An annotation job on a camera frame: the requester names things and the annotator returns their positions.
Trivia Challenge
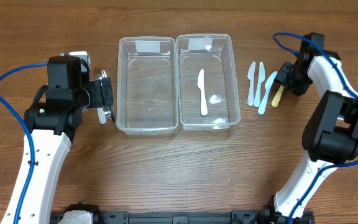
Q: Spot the mint green plastic knife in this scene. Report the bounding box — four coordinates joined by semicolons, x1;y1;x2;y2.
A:
254;62;265;108

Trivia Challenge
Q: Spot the yellow plastic knife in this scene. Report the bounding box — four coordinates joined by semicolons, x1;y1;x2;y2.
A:
271;85;284;107

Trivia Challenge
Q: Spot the pale white plastic knife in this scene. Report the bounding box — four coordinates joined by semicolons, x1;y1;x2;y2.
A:
247;62;256;106

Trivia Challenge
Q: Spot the light blue plastic knife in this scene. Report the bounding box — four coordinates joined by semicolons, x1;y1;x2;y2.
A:
257;71;278;115

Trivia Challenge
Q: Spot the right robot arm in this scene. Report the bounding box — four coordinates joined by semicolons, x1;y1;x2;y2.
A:
257;32;358;223

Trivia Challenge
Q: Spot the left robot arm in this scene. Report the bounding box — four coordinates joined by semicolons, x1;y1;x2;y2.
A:
0;51;115;223

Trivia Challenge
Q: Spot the left clear plastic container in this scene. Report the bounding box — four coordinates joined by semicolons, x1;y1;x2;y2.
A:
116;36;178;135

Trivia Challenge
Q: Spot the clear plastic container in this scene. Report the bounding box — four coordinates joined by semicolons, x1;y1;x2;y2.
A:
116;36;178;135
176;34;241;131

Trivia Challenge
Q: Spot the right clear plastic container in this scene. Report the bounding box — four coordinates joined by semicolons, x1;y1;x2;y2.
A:
176;34;241;131

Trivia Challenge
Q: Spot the shiny steel fork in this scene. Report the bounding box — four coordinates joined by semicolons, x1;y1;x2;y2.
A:
93;67;108;80

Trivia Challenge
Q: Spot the dark handled steel fork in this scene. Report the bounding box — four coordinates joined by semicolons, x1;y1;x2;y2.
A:
103;69;117;126

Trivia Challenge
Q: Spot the white plastic fork thick handle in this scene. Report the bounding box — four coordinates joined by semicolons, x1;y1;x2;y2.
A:
97;107;107;124

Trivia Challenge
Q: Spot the right blue cable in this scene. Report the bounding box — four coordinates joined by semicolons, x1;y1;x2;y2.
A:
272;32;358;224

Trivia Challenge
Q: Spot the blue cable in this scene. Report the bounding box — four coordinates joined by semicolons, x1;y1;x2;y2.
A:
272;32;358;224
0;62;49;224

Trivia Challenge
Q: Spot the left blue cable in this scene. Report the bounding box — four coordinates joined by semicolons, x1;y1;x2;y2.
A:
0;62;49;224

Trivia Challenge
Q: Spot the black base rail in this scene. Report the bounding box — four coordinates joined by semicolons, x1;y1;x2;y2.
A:
50;210;316;224

